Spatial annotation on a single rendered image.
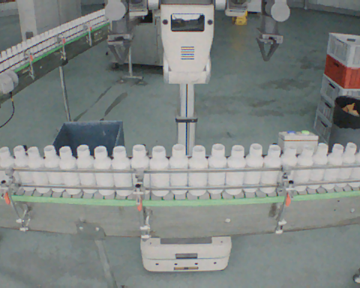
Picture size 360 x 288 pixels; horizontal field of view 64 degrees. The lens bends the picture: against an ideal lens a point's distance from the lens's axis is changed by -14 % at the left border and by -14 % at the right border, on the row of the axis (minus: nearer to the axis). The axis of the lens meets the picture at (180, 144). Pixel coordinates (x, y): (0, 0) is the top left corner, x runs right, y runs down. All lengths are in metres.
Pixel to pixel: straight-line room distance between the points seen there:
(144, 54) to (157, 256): 3.47
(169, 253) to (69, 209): 0.88
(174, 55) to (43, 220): 0.87
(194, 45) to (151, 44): 3.32
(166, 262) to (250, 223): 0.89
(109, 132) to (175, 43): 0.55
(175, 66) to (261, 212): 0.74
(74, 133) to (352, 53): 2.41
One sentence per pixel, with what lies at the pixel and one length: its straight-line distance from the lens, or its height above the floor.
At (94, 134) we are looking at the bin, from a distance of 1.66.
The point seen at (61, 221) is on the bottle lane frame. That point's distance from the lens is 1.19.
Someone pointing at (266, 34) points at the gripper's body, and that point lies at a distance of 0.98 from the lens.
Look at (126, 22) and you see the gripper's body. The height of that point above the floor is 1.52.
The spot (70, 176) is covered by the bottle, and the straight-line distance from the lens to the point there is 1.06.
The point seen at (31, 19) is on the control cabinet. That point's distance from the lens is 6.85.
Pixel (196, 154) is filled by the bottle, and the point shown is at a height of 1.15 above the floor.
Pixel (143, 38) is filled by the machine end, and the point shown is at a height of 0.53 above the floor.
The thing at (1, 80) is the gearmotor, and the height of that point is 1.02.
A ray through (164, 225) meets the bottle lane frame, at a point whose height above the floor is 0.89.
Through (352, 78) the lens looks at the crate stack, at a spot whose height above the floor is 0.77.
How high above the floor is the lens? 1.71
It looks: 33 degrees down
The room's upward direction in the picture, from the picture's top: straight up
